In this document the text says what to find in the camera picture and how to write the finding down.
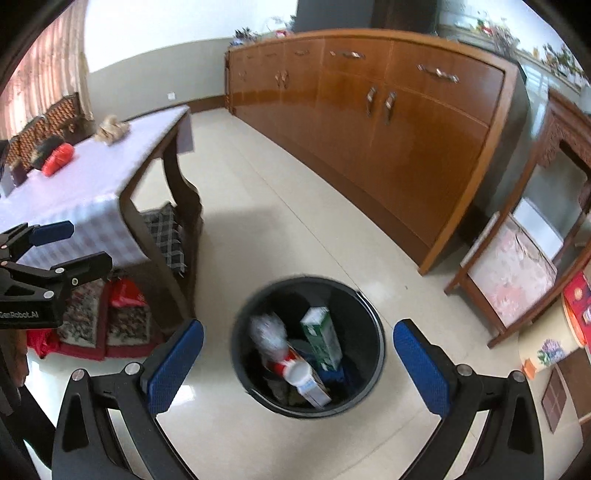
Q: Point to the blue knitted cloth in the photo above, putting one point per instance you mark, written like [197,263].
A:
[346,376]

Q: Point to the plaid seat cushion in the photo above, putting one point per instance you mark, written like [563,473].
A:
[164,235]

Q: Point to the black trash bin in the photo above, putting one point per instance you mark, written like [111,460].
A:
[369,332]

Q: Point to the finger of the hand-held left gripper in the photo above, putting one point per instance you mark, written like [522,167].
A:
[51,231]
[87,266]

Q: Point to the black television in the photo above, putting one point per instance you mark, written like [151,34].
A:
[332,14]

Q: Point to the white paper box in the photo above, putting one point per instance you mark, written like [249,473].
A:
[314,394]

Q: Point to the checkered tablecloth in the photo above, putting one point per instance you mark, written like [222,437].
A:
[83,194]

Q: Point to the wooden sideboard cabinet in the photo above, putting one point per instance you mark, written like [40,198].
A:
[392,161]

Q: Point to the small brown wooden frame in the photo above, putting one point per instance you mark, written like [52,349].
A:
[554,399]

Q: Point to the beige patterned curtain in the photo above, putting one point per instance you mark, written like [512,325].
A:
[51,60]

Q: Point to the crumpled brown paper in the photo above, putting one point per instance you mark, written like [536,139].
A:
[110,131]

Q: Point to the potted plant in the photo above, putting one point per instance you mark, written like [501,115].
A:
[242,37]

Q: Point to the carved wooden table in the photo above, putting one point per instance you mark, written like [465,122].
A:
[561,120]

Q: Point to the red and white canister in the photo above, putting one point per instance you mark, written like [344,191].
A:
[300,373]

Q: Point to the pale plastic bag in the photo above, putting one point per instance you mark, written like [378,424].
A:
[277,23]

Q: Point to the red fabric pouch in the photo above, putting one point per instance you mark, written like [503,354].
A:
[57,159]

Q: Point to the red gift box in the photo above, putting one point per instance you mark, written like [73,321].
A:
[577,295]

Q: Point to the wooden chair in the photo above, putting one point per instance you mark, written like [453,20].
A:
[478,237]

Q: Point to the brown canister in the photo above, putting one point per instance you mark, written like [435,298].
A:
[19,177]

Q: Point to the clear plastic bag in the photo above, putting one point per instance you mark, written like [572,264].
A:
[268,332]

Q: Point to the green and white carton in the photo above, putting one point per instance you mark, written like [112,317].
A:
[321,337]

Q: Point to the black iron kettle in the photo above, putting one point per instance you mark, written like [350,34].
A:
[44,147]

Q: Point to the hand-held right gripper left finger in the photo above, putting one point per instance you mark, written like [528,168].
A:
[175,364]

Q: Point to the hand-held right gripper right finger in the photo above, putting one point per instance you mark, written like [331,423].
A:
[422,369]

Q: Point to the red plastic bag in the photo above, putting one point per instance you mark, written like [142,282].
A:
[124,295]

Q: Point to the wooden bench with woven back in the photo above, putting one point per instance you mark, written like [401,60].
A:
[60,115]

